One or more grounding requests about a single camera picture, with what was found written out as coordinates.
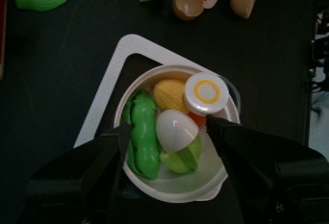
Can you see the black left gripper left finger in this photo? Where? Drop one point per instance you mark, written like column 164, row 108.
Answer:
column 73, row 183

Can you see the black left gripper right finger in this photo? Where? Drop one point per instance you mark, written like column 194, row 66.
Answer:
column 275, row 176

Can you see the white toy pot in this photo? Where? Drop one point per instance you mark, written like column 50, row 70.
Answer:
column 189, row 186

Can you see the brown eggshell half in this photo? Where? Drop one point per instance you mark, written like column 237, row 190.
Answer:
column 188, row 5
column 244, row 2

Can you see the green toy pea pod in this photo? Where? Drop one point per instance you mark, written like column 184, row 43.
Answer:
column 145, row 131

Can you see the orange toy carrot piece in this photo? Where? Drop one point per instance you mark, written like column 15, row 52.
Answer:
column 197, row 119

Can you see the white toy egg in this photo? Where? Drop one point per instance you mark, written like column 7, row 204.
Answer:
column 176, row 130

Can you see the yellow toy corn piece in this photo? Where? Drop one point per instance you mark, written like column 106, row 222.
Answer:
column 169, row 94

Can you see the red wooden drawer box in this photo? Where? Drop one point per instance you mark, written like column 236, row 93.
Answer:
column 3, row 29

